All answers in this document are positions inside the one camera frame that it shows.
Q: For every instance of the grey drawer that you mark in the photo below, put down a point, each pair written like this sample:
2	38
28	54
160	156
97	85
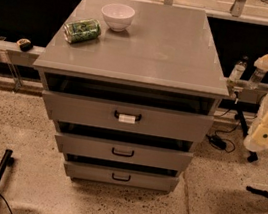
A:
104	113
123	152
120	177

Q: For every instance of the grey drawer cabinet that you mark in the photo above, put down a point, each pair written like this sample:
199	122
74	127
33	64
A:
165	59

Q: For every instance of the grey top drawer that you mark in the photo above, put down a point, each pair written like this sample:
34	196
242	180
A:
104	113

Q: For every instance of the grey bottom drawer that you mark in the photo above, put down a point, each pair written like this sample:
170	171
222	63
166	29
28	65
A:
120	177

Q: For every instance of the right clear water bottle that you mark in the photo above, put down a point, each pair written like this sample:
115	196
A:
256	78

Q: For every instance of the clear water bottle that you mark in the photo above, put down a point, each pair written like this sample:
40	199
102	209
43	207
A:
256	78
238	70

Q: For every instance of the left clear water bottle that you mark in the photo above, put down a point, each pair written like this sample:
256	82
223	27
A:
238	70

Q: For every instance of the black stand leg right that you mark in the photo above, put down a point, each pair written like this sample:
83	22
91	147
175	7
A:
240	116

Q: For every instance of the white ceramic bowl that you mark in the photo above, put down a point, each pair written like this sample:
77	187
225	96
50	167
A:
118	16

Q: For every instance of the green soda can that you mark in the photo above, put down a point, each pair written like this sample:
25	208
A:
81	30

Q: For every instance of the small black yellow object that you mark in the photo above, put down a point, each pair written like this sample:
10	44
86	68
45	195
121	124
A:
24	44

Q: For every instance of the white tape on handle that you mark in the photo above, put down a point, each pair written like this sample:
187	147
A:
127	119

